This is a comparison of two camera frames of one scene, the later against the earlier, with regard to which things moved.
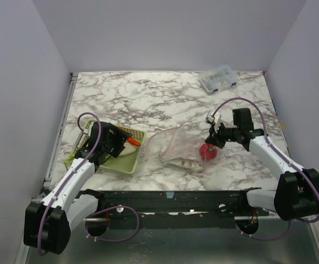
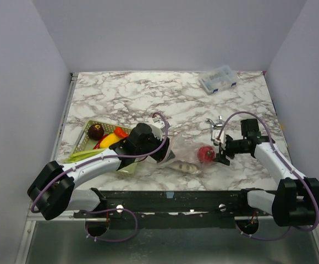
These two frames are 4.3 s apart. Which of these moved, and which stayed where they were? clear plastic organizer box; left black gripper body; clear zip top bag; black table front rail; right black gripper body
Moved: clear zip top bag; left black gripper body; right black gripper body
Stayed: black table front rail; clear plastic organizer box
